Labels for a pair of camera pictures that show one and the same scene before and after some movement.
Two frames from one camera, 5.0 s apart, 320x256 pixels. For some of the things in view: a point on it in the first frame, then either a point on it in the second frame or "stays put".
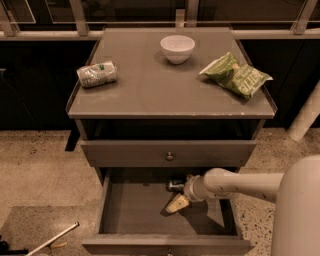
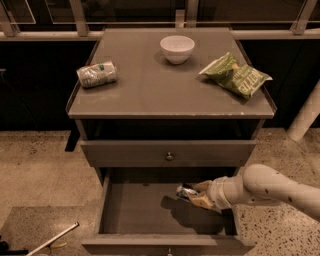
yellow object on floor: (59, 245) stays put
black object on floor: (4, 249) stays put
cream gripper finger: (179, 202) -> (200, 199)
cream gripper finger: (189, 176) -> (202, 186)
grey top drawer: (168, 153) stays put
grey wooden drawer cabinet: (176, 100) stays put
